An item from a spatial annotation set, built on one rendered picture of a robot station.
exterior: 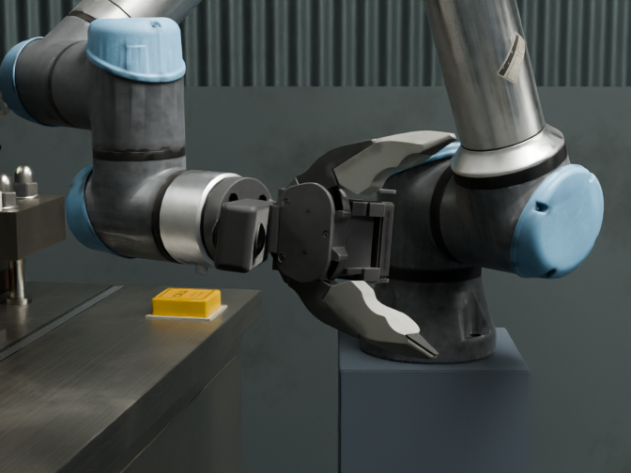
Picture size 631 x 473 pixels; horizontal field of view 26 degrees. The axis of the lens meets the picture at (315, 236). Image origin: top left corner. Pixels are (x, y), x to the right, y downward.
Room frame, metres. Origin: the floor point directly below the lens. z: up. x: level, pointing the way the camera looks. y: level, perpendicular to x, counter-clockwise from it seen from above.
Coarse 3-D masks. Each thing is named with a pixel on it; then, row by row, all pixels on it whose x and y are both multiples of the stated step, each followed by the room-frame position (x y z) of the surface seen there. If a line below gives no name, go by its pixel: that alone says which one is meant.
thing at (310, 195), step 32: (224, 192) 1.02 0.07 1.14; (256, 192) 1.05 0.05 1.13; (288, 192) 0.98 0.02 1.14; (320, 192) 0.96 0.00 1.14; (384, 192) 1.01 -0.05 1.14; (288, 224) 0.97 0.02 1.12; (320, 224) 0.96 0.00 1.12; (352, 224) 0.98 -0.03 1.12; (384, 224) 1.00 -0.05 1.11; (288, 256) 0.97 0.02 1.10; (320, 256) 0.95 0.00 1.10; (352, 256) 0.98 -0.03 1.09; (384, 256) 1.00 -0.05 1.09
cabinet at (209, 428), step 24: (240, 360) 1.81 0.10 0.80; (216, 384) 1.67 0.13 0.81; (240, 384) 1.81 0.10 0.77; (168, 408) 1.48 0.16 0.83; (192, 408) 1.57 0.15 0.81; (216, 408) 1.67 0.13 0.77; (240, 408) 1.81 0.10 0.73; (144, 432) 1.39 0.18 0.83; (168, 432) 1.47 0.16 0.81; (192, 432) 1.56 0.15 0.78; (216, 432) 1.67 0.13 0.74; (240, 432) 1.81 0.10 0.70; (120, 456) 1.32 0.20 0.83; (144, 456) 1.38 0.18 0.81; (168, 456) 1.47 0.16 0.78; (192, 456) 1.56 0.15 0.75; (216, 456) 1.67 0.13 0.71; (240, 456) 1.81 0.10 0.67
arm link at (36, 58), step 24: (96, 0) 1.21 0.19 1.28; (120, 0) 1.21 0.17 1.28; (144, 0) 1.21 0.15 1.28; (168, 0) 1.22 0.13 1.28; (192, 0) 1.25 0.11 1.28; (72, 24) 1.19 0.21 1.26; (24, 48) 1.20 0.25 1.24; (48, 48) 1.17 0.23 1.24; (0, 72) 1.21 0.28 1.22; (24, 72) 1.17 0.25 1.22; (48, 72) 1.14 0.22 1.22; (24, 96) 1.17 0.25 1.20; (48, 96) 1.14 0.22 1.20; (48, 120) 1.17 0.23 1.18
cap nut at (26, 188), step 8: (24, 168) 1.76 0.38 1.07; (32, 168) 1.77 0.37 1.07; (16, 176) 1.76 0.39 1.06; (24, 176) 1.76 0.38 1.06; (32, 176) 1.77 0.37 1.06; (16, 184) 1.76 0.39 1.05; (24, 184) 1.76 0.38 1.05; (32, 184) 1.76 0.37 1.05; (16, 192) 1.76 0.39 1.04; (24, 192) 1.76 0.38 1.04; (32, 192) 1.76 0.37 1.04
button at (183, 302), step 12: (168, 288) 1.70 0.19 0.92; (180, 288) 1.70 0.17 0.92; (156, 300) 1.64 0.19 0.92; (168, 300) 1.63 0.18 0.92; (180, 300) 1.63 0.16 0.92; (192, 300) 1.63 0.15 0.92; (204, 300) 1.63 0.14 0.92; (216, 300) 1.67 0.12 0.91; (156, 312) 1.64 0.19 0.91; (168, 312) 1.63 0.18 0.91; (180, 312) 1.63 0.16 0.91; (192, 312) 1.63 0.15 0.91; (204, 312) 1.62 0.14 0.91
